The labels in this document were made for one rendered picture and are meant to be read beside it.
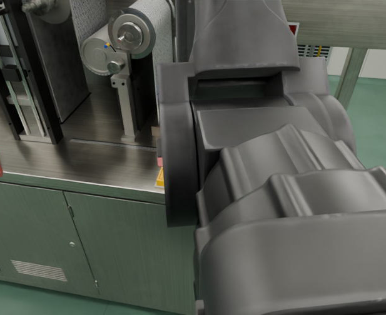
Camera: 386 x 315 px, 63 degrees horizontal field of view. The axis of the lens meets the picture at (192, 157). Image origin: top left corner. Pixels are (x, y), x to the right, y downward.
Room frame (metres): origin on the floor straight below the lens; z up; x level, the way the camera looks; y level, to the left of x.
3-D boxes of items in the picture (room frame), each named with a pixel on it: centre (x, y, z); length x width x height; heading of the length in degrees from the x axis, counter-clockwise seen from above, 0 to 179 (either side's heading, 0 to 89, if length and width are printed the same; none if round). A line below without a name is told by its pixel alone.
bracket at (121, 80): (0.93, 0.22, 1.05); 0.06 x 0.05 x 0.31; 170
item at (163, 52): (1.07, 0.10, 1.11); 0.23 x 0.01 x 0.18; 170
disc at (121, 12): (0.96, 0.18, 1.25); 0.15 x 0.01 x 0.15; 80
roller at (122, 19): (1.08, 0.16, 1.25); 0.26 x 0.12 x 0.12; 170
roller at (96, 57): (1.11, 0.28, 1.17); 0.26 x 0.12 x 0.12; 170
